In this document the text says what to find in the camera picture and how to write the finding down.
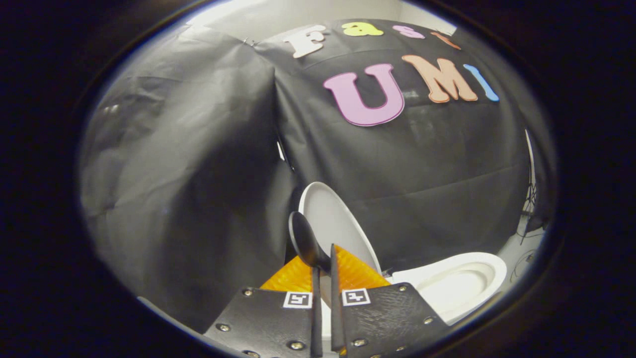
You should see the black backdrop cloth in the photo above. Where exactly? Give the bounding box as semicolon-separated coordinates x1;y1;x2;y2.
79;19;556;334

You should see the black tripod stand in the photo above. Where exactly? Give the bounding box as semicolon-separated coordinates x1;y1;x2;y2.
517;130;542;244

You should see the white toilet body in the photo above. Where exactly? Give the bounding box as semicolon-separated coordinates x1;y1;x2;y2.
393;252;508;326

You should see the white toilet lid with handle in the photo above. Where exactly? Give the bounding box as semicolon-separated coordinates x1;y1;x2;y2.
288;181;383;339

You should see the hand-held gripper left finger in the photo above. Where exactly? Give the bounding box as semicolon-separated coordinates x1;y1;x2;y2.
204;256;323;358

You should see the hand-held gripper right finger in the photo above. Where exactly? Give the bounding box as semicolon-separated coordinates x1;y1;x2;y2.
330;244;450;358

